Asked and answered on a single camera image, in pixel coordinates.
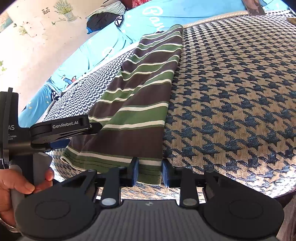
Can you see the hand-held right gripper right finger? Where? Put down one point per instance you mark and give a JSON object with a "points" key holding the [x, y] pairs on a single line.
{"points": [[165, 173]]}

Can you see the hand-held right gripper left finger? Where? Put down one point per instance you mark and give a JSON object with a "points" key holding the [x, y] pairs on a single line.
{"points": [[135, 172]]}

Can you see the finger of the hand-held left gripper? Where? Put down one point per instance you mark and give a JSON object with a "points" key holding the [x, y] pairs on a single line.
{"points": [[96, 128], [60, 144]]}

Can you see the green brown striped shirt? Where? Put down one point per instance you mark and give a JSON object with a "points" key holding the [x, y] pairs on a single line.
{"points": [[138, 92]]}

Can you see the person's left hand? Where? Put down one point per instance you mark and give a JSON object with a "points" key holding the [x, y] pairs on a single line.
{"points": [[13, 183]]}

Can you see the blue printed sofa backrest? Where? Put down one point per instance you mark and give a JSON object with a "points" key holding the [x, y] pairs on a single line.
{"points": [[97, 53]]}

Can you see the houndstooth sofa seat cushion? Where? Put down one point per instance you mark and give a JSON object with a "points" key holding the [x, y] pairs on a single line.
{"points": [[231, 92]]}

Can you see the light green pillow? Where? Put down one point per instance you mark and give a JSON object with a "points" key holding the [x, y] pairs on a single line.
{"points": [[113, 8]]}

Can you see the red floral cloth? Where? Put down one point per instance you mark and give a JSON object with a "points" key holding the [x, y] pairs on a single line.
{"points": [[136, 2]]}

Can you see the black smartphone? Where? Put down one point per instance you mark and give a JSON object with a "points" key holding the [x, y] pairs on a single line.
{"points": [[254, 5]]}

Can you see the lavender pot wall sticker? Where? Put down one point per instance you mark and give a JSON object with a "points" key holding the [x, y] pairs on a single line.
{"points": [[67, 10]]}

